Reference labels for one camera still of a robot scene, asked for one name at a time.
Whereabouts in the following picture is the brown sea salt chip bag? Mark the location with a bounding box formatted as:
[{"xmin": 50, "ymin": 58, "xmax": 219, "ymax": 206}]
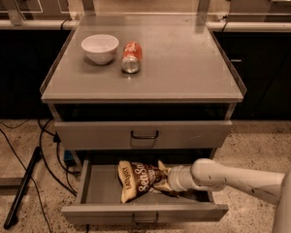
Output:
[{"xmin": 117, "ymin": 160, "xmax": 179, "ymax": 203}]

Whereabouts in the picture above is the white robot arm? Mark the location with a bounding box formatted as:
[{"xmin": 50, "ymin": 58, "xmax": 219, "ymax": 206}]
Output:
[{"xmin": 168, "ymin": 158, "xmax": 291, "ymax": 233}]

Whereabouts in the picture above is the grey drawer cabinet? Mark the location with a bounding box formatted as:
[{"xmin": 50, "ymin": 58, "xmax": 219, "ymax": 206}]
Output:
[{"xmin": 40, "ymin": 14, "xmax": 247, "ymax": 225}]

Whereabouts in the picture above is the closed top drawer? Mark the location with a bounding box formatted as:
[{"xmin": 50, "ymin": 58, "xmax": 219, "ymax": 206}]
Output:
[{"xmin": 55, "ymin": 120, "xmax": 232, "ymax": 150}]

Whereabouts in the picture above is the open middle drawer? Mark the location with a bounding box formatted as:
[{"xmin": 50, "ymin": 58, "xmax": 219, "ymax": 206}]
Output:
[{"xmin": 62, "ymin": 150, "xmax": 228, "ymax": 224}]

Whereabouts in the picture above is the orange soda can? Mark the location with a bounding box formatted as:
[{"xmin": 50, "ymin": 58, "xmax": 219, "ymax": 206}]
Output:
[{"xmin": 121, "ymin": 42, "xmax": 143, "ymax": 74}]

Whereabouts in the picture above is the white ceramic bowl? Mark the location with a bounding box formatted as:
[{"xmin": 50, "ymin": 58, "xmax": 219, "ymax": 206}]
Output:
[{"xmin": 81, "ymin": 34, "xmax": 119, "ymax": 65}]

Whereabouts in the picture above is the black bar on floor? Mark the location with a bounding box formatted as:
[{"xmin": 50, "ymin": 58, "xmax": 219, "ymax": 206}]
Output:
[{"xmin": 3, "ymin": 147, "xmax": 41, "ymax": 230}]

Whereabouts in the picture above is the black top drawer handle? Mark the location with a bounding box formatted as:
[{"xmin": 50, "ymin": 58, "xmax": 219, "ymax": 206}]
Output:
[{"xmin": 130, "ymin": 130, "xmax": 159, "ymax": 140}]

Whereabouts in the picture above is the black drawer handle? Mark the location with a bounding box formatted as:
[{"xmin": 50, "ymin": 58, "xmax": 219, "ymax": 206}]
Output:
[
  {"xmin": 130, "ymin": 130, "xmax": 159, "ymax": 140},
  {"xmin": 131, "ymin": 213, "xmax": 159, "ymax": 225}
]

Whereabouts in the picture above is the black middle drawer handle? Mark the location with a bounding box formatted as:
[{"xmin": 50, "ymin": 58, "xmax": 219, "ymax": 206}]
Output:
[{"xmin": 131, "ymin": 213, "xmax": 159, "ymax": 225}]

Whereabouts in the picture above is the white horizontal rail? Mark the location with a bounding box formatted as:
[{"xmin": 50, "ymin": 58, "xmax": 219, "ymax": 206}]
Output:
[{"xmin": 0, "ymin": 20, "xmax": 291, "ymax": 33}]

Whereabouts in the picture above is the black floor cable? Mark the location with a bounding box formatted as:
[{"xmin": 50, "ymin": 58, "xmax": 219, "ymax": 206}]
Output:
[{"xmin": 0, "ymin": 118, "xmax": 53, "ymax": 233}]

